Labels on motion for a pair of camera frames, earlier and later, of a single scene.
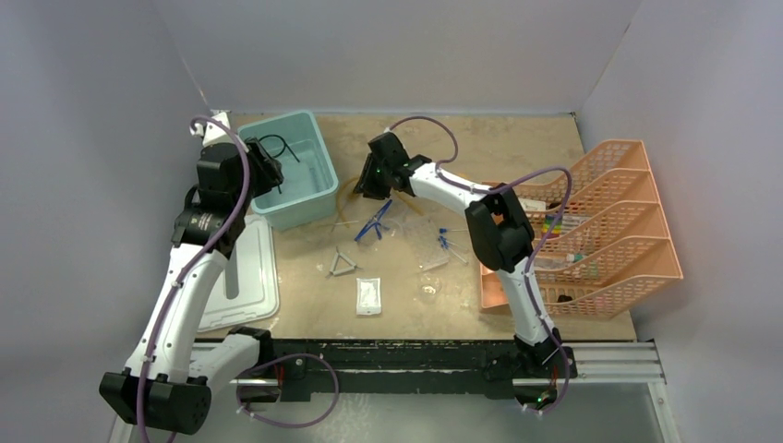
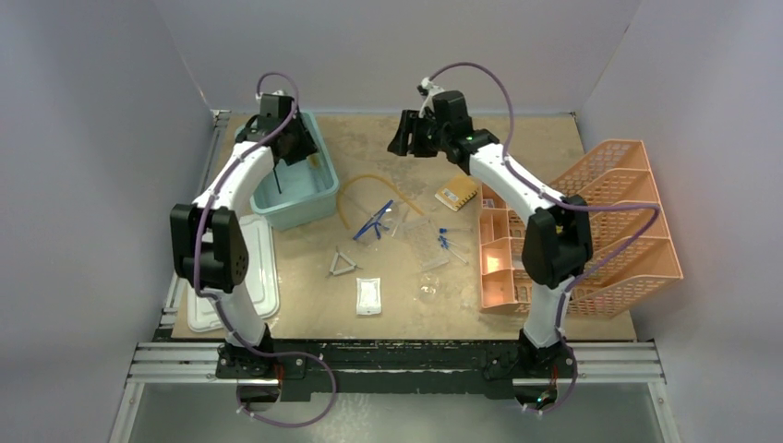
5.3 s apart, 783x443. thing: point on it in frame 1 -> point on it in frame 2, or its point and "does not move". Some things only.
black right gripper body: (375, 181) -> (427, 139)
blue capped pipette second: (446, 245) does not move
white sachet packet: (368, 295) does not move
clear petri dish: (429, 289) does not move
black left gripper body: (262, 176) -> (300, 143)
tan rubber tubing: (341, 209) does not move
